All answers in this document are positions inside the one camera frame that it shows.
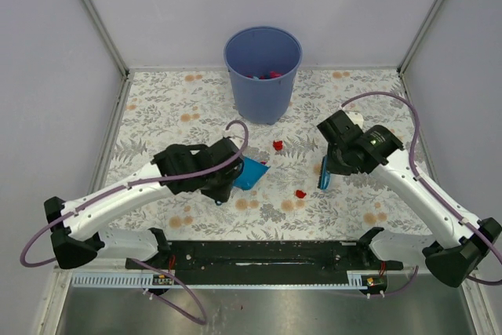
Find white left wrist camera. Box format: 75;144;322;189
222;128;242;140

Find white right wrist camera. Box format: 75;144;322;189
347;111;364;127

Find red paper scrap far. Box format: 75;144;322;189
273;140;283;151

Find blue hand brush black bristles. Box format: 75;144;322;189
318;155;331;191

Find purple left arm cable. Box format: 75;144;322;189
19;119;250;326

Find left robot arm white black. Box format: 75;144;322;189
44;137;247;269

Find white slotted cable duct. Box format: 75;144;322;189
71;271;387;290

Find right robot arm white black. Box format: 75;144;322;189
317;110;501;287

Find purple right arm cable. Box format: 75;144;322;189
340;91;502;286

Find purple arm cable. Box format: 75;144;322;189
19;119;250;326
340;91;502;286

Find red paper scrap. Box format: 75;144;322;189
295;190;307;198
273;140;283;151

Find blue plastic waste bin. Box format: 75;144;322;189
224;26;303;126

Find blue plastic dustpan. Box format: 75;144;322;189
214;157;269;206

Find red paper scrap middle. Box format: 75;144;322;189
295;190;307;198

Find scraps inside bin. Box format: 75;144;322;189
246;71;282;80

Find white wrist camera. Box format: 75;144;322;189
347;111;364;127
222;128;242;140

